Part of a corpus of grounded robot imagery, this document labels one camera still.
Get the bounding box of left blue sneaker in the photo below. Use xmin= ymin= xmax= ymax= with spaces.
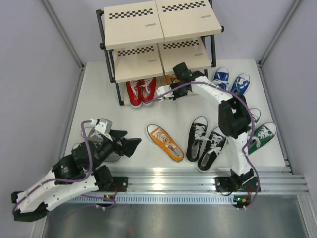
xmin=212 ymin=67 xmax=229 ymax=90

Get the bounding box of upper grey sneaker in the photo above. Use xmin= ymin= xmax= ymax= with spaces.
xmin=85 ymin=128 xmax=103 ymax=143

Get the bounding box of right green sneaker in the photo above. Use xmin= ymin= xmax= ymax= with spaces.
xmin=248 ymin=122 xmax=277 ymax=155

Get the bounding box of right black sneaker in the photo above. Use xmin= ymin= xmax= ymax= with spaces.
xmin=197 ymin=126 xmax=227 ymax=172

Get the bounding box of lower grey sneaker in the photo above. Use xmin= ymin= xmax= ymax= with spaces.
xmin=104 ymin=153 xmax=121 ymax=163

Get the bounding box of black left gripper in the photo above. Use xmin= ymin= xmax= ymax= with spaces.
xmin=88 ymin=129 xmax=141 ymax=172

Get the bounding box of blue sneaker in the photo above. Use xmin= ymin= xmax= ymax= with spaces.
xmin=212 ymin=67 xmax=229 ymax=90
xmin=230 ymin=73 xmax=251 ymax=95

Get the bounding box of red sneaker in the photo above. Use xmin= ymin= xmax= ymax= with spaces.
xmin=141 ymin=77 xmax=157 ymax=106
xmin=126 ymin=80 xmax=142 ymax=108

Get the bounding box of left grey corner post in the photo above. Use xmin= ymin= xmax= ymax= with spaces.
xmin=40 ymin=0 xmax=84 ymax=70

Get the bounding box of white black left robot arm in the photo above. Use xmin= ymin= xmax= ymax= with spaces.
xmin=11 ymin=129 xmax=142 ymax=222

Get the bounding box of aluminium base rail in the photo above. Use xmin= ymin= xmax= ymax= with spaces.
xmin=41 ymin=148 xmax=310 ymax=205

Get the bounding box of orange sneaker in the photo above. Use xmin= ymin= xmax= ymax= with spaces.
xmin=146 ymin=124 xmax=184 ymax=163
xmin=165 ymin=74 xmax=179 ymax=85

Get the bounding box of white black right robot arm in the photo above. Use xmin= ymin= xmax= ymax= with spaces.
xmin=170 ymin=62 xmax=257 ymax=196

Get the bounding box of left black sneaker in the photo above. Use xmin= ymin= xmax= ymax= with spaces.
xmin=186 ymin=116 xmax=208 ymax=163

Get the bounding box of black sneaker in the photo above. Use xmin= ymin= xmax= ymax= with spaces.
xmin=186 ymin=116 xmax=208 ymax=163
xmin=197 ymin=126 xmax=227 ymax=172

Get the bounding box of beige black shoe shelf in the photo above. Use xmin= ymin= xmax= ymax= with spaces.
xmin=96 ymin=0 xmax=224 ymax=106

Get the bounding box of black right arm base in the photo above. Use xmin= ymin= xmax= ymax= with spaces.
xmin=215 ymin=169 xmax=261 ymax=193

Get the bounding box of green sneaker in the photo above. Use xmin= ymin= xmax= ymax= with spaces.
xmin=248 ymin=122 xmax=277 ymax=155
xmin=250 ymin=108 xmax=261 ymax=125

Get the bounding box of right blue sneaker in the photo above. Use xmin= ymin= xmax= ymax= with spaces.
xmin=230 ymin=73 xmax=251 ymax=95

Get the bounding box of grey aluminium corner post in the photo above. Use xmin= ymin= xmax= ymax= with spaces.
xmin=258 ymin=0 xmax=304 ymax=68

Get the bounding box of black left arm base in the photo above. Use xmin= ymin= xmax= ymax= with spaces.
xmin=99 ymin=177 xmax=129 ymax=192

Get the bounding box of grey sneaker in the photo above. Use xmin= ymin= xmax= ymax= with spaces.
xmin=104 ymin=153 xmax=121 ymax=163
xmin=85 ymin=128 xmax=103 ymax=143

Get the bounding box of left green sneaker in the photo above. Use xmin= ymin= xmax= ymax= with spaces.
xmin=250 ymin=108 xmax=261 ymax=125

